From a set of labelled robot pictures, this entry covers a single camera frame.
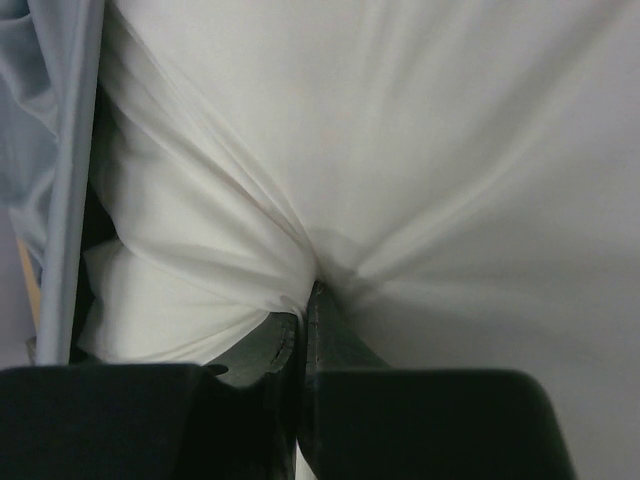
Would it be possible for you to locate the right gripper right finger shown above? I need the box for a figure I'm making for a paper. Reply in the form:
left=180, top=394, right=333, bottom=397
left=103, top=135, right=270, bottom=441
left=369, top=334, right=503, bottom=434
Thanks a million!
left=305, top=282, right=390, bottom=373

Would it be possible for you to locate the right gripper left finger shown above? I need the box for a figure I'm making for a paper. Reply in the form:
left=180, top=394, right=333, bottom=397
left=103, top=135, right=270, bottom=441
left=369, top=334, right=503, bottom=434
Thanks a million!
left=205, top=313, right=299, bottom=389

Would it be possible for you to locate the white pillow yellow edge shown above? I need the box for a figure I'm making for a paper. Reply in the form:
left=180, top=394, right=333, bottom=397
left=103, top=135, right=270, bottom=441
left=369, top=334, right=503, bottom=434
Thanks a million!
left=79, top=1, right=639, bottom=479

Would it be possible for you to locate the grey pillowcase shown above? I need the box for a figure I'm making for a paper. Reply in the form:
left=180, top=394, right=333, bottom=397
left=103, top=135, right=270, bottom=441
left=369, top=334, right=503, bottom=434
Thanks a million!
left=1, top=1, right=105, bottom=365

